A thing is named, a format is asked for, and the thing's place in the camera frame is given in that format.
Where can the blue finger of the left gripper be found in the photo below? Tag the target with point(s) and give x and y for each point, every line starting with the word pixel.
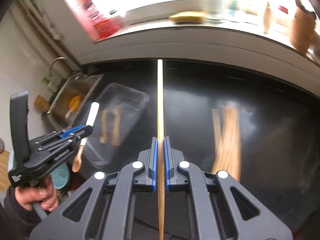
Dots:
pixel 72 130

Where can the teal round lid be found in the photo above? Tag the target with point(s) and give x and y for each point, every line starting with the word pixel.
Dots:
pixel 60 176

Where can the stainless steel sink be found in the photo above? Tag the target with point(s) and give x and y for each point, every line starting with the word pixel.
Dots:
pixel 70 99

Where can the clear plastic tray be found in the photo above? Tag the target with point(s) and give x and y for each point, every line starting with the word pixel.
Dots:
pixel 99 150

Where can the orange bowl in sink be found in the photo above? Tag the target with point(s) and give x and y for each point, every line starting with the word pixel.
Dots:
pixel 75 103

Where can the chrome faucet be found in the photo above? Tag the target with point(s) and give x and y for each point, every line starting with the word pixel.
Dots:
pixel 59 67

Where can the person's left hand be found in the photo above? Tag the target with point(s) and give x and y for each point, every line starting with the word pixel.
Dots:
pixel 46 196

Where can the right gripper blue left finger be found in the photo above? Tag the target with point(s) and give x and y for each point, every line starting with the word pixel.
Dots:
pixel 152 167

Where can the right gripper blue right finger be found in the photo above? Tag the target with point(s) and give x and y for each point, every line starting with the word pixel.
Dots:
pixel 168 162

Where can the red package on sill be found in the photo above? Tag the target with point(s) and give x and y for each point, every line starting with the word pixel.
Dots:
pixel 98 25

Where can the yellow sponge on sill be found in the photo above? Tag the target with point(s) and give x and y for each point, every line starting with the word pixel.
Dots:
pixel 188 17

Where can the brown jar on sill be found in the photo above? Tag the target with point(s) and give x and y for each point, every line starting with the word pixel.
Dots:
pixel 302 28

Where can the wooden chopstick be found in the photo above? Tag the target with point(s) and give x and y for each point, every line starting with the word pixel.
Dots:
pixel 160 155
pixel 116 128
pixel 227 142

